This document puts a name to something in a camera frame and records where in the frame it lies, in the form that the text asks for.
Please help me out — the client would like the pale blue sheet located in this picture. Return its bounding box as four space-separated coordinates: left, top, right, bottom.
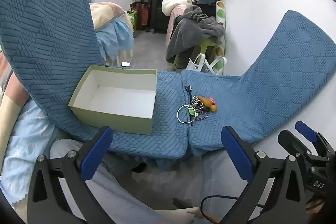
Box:
0 98 72 202

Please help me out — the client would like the cream puffy jacket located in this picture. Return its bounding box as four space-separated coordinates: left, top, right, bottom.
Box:
162 0 194 15

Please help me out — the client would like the red suitcase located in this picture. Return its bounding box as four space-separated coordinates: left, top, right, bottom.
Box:
132 3 153 31

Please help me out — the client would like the silver chain necklace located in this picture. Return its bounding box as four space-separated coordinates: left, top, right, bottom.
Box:
189 97 208 119

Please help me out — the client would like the light blue bed blanket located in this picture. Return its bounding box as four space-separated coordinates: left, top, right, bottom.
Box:
95 18 135 62

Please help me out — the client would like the green cardboard box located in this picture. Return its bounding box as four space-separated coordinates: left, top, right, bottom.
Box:
68 65 157 135

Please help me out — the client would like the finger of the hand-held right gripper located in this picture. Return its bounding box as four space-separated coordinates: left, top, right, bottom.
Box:
278 130 313 161
294 120 322 143

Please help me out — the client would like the blue textured sofa cover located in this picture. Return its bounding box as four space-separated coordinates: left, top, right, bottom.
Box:
0 0 336 169

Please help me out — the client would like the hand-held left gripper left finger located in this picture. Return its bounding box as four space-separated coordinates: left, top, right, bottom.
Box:
27 126 113 224

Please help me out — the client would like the grey blanket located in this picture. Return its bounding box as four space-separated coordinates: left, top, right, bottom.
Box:
166 6 226 67

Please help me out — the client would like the orange hair clip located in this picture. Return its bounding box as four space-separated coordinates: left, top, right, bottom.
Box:
197 96 218 112

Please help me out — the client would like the black hair stick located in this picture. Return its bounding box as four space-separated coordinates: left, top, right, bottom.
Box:
184 85 195 125

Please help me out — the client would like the green stool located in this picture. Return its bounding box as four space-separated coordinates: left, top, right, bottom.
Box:
172 39 218 71

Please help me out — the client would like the white paper sheet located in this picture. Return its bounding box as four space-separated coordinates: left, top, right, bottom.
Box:
155 207 200 224

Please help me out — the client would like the cream pink quilt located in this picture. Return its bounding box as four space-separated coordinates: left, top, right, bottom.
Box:
89 2 127 30

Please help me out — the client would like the white tote bag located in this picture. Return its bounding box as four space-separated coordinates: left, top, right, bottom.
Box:
186 53 227 75

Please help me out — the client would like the silver bangle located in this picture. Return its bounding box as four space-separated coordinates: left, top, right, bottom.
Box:
177 105 196 124

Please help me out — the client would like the black suitcase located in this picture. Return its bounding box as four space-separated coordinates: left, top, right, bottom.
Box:
150 0 171 33

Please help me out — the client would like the pink bedding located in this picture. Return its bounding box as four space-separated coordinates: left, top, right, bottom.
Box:
166 7 185 41

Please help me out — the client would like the polka-dot rolled mat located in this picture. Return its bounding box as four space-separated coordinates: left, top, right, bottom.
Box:
215 1 227 57

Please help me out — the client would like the green shopping bag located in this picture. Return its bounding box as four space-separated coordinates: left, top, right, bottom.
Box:
127 11 138 32

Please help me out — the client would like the black cable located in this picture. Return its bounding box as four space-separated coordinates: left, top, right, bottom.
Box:
200 196 263 224

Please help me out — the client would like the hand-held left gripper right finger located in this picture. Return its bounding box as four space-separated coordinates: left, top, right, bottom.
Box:
220 126 309 224

